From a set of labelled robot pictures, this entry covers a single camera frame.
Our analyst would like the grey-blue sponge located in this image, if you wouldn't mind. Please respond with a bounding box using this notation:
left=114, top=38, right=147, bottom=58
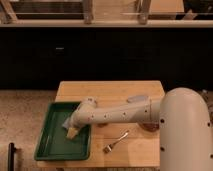
left=62, top=117, right=71, bottom=130

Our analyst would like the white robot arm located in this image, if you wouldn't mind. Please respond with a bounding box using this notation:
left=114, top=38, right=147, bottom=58
left=65, top=87, right=213, bottom=171

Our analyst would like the green plastic tray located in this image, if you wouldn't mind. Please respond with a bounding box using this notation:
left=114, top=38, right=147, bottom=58
left=34, top=102, right=91, bottom=161

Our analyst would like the metal fork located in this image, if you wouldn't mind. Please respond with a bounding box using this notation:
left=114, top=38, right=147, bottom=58
left=103, top=130, right=129, bottom=154

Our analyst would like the wooden table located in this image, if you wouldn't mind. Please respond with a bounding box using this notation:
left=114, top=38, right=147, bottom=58
left=37, top=81, right=164, bottom=170

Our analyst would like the grey folded cloth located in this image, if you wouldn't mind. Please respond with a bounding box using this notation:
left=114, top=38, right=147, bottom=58
left=127, top=95, right=148, bottom=103

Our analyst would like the dark red bowl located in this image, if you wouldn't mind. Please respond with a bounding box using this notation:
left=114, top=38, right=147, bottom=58
left=140, top=123, right=159, bottom=132

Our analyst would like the wooden railing shelf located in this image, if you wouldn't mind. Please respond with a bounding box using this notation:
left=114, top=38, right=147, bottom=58
left=0, top=0, right=213, bottom=28

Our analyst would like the black post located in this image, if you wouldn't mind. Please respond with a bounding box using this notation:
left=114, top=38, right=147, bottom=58
left=8, top=143, right=16, bottom=171

